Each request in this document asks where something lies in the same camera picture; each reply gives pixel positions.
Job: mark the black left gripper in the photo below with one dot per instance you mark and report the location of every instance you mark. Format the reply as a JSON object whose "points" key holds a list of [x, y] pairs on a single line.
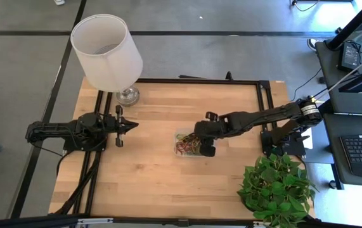
{"points": [[112, 125]]}

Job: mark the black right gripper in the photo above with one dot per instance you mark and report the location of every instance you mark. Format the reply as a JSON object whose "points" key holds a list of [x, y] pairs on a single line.
{"points": [[212, 128]]}

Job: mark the thin yellow rubber band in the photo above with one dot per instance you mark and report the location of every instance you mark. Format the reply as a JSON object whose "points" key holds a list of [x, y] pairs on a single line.
{"points": [[185, 136]]}

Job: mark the red rubber band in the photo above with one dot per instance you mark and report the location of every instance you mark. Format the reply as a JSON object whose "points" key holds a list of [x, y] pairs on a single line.
{"points": [[180, 147]]}

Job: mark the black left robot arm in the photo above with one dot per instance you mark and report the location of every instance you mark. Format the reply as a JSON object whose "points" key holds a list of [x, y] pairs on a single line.
{"points": [[57, 130]]}

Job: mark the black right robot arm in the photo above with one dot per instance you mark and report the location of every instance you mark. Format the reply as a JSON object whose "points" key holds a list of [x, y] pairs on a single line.
{"points": [[263, 117]]}

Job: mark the clear plastic bin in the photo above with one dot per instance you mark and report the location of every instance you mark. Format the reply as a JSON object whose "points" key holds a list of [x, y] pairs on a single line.
{"points": [[177, 131]]}

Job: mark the white shade table lamp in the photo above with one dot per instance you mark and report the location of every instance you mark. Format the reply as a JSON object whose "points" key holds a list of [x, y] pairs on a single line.
{"points": [[104, 57]]}

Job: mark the black flat bar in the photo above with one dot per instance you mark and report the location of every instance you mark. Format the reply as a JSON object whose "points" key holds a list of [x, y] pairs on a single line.
{"points": [[191, 77]]}

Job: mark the potted green plant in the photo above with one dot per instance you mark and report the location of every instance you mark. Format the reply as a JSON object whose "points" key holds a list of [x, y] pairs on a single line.
{"points": [[272, 190]]}

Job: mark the dark grey desk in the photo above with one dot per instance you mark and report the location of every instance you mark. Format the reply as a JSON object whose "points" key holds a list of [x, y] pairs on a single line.
{"points": [[336, 126], [336, 95]]}

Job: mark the person's shoe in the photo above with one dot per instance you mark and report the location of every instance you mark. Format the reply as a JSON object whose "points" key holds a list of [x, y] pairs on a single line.
{"points": [[59, 2], [311, 44]]}

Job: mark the black power adapter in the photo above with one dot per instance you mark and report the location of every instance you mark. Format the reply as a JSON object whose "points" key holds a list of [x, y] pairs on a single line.
{"points": [[348, 57]]}

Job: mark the black stand pole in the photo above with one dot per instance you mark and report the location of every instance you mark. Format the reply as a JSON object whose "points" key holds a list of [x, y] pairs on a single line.
{"points": [[355, 22]]}

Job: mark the black loop bracket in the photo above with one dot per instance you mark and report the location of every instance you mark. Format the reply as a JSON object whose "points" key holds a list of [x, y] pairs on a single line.
{"points": [[229, 76]]}

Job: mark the silver metal bracket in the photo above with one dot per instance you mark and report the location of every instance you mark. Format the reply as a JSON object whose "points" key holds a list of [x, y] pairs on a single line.
{"points": [[95, 221]]}

